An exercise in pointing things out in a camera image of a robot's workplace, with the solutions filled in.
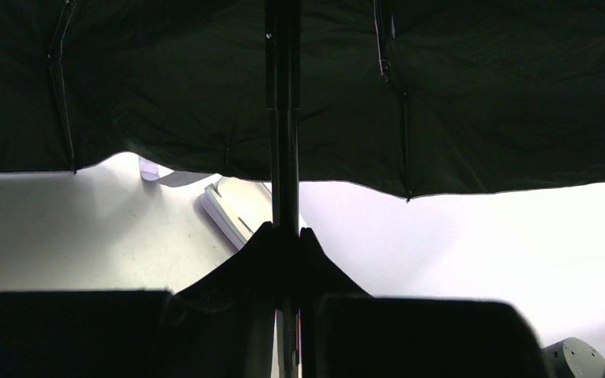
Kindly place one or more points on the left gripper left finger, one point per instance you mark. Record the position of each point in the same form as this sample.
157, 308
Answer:
220, 326

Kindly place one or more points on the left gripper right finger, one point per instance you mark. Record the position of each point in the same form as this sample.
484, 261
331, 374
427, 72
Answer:
348, 333

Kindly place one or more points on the purple umbrella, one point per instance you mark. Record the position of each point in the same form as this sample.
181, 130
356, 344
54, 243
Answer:
409, 98

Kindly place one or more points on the purple umbrella case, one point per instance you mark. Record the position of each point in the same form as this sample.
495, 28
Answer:
238, 207

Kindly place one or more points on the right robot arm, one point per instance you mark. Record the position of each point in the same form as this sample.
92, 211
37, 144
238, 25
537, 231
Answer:
573, 357

